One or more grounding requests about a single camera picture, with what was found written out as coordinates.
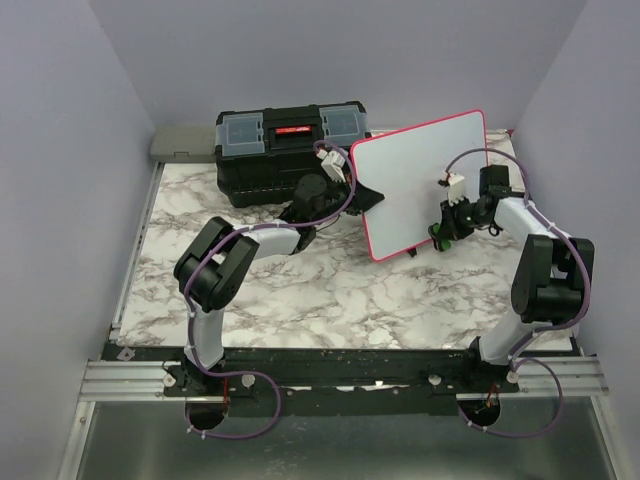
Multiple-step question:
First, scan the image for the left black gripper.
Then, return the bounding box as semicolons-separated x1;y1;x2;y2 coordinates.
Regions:
312;172;385;227

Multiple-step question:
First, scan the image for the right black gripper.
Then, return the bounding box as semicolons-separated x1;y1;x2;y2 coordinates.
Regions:
436;195;490;241

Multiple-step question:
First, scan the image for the green whiteboard eraser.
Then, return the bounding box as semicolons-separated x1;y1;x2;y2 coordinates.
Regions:
428;223;451;252

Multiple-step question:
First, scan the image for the pink framed whiteboard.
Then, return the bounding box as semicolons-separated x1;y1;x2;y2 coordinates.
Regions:
350;110;488;262

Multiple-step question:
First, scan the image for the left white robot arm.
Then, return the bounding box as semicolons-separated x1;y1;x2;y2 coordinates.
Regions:
173;174;385;395

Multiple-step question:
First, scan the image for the black plastic toolbox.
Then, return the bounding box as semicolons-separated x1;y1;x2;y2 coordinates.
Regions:
214;101;371;208

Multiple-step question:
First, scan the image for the grey plastic case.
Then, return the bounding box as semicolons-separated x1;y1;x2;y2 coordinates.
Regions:
149;125;216;164

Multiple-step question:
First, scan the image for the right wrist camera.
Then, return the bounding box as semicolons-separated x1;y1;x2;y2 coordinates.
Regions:
438;172;469;207

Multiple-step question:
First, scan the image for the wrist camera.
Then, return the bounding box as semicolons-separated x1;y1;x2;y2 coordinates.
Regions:
438;172;469;207
316;149;348;183

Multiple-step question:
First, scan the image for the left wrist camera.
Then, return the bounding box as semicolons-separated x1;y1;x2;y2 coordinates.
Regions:
316;149;348;183

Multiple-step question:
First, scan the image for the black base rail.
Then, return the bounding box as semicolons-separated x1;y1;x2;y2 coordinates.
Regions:
102;344;546;419

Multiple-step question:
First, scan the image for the aluminium extrusion frame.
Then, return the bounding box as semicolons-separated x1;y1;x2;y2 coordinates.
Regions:
54;357;191;480

